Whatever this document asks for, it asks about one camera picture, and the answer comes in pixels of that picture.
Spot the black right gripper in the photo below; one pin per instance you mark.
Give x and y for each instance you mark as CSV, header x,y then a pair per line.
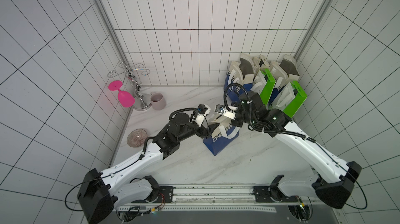
x,y
237,119

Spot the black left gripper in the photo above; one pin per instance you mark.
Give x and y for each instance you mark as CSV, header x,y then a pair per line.
x,y
205,132

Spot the large blue beige cheerful bag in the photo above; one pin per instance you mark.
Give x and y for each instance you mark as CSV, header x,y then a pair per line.
x,y
241,72

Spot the green white bag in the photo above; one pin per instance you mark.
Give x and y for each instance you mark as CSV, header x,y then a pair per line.
x,y
288,99
264,84

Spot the navy beige small bag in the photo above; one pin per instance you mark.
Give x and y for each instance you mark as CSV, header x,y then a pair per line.
x,y
260,62

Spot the blue beige takeout bag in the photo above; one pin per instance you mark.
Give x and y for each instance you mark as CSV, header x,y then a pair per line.
x,y
284,72

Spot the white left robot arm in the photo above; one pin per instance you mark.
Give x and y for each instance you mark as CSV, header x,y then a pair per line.
x,y
101,192

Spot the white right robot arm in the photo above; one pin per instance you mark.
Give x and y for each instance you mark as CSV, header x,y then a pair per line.
x,y
335,178

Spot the pale pink ceramic cup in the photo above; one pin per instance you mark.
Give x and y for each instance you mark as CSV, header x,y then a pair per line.
x,y
158,101

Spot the glass dish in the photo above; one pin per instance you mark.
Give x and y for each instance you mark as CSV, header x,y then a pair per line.
x,y
136,138

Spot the pink plastic goblet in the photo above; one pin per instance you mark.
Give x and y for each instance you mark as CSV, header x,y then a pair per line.
x,y
124,97

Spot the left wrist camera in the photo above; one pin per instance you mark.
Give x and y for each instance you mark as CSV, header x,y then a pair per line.
x,y
201,113

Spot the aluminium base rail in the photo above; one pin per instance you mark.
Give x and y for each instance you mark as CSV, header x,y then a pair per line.
x,y
219,197

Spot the metal wire rack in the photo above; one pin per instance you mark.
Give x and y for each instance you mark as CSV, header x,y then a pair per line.
x,y
142,101

